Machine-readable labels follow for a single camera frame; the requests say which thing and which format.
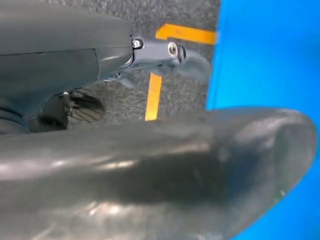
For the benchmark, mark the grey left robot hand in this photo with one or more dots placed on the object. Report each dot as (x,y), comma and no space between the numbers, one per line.
(124,182)

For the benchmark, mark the yellow floor tape square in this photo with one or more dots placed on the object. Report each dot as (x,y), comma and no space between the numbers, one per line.
(185,34)

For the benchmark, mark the blue metal shelf rack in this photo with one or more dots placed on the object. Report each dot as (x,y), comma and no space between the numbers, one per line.
(263,59)

